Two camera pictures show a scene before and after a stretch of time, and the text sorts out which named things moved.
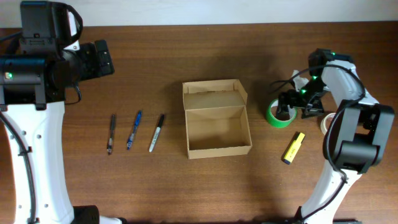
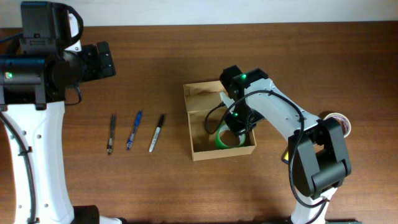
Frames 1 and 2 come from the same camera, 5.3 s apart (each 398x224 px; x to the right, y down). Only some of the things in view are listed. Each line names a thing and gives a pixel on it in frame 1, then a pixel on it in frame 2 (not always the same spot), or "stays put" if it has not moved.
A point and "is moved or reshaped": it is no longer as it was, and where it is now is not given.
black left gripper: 103,58 stays put
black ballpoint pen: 111,135 stays put
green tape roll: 276,122 is moved or reshaped
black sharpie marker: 156,135 stays put
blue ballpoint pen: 135,129 stays put
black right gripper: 294,101 → 236,125
